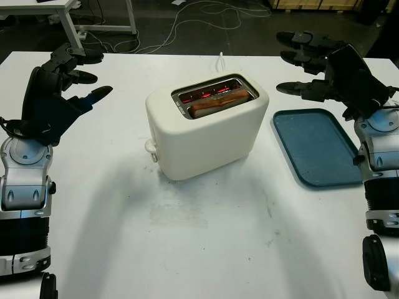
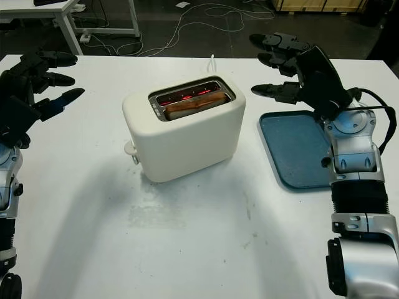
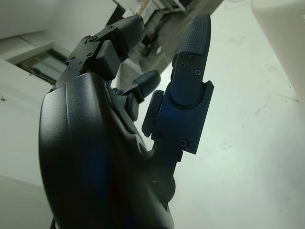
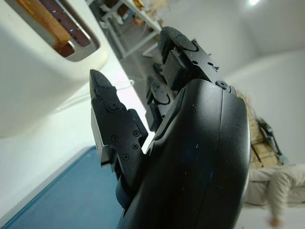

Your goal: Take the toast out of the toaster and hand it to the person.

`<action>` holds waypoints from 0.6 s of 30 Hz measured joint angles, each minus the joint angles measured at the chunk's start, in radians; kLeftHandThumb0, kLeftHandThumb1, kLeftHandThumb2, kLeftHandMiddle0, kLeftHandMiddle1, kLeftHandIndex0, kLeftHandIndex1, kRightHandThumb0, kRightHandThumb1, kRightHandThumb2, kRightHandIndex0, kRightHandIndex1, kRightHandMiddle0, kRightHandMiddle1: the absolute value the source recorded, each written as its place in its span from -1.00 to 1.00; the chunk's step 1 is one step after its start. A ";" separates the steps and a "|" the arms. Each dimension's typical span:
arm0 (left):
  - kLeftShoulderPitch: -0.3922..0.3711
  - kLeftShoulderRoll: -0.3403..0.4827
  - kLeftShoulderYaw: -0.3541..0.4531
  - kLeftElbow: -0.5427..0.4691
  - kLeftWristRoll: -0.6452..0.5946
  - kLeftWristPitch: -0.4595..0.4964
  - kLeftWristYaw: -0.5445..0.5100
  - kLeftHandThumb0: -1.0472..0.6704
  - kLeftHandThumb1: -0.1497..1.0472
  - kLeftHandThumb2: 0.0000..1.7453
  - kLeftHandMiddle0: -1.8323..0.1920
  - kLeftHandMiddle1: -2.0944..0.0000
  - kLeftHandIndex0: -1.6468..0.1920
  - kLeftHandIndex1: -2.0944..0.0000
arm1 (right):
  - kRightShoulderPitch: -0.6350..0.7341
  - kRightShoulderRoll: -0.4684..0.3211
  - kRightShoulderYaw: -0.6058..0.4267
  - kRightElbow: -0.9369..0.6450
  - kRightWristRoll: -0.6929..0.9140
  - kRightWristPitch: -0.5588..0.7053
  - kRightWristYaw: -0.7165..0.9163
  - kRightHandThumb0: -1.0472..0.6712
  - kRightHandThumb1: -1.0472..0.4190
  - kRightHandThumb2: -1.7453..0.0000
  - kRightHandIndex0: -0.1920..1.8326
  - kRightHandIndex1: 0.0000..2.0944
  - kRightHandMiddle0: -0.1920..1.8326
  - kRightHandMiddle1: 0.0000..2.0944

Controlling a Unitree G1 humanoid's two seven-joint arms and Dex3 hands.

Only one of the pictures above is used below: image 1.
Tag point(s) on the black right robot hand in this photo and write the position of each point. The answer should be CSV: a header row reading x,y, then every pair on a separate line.
x,y
355,78

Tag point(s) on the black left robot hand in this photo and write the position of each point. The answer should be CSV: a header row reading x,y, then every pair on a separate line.
x,y
40,93

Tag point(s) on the toast slice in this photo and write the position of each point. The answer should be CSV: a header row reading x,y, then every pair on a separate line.
x,y
218,104

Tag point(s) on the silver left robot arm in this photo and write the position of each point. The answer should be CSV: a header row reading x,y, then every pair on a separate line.
x,y
25,174

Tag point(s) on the white toaster lever knob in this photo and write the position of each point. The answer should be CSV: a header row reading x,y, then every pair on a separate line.
x,y
150,145

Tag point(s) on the white two-slot toaster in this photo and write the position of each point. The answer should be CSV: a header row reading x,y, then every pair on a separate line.
x,y
212,140

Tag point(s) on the white power strip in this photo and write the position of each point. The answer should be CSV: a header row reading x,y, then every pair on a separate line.
x,y
81,34

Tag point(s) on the blue plastic tray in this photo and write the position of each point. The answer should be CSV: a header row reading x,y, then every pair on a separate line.
x,y
315,146

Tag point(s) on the white desk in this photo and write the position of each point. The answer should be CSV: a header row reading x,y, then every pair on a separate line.
x,y
68,18

